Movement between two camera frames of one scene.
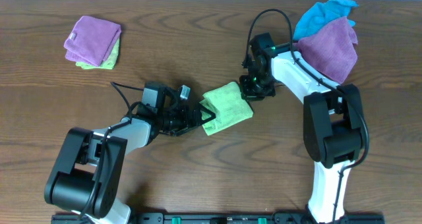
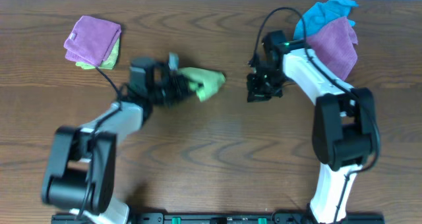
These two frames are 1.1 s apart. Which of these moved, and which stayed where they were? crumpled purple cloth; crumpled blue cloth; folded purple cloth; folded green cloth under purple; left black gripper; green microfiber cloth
Moved: green microfiber cloth; left black gripper
Stayed: folded purple cloth; folded green cloth under purple; crumpled blue cloth; crumpled purple cloth
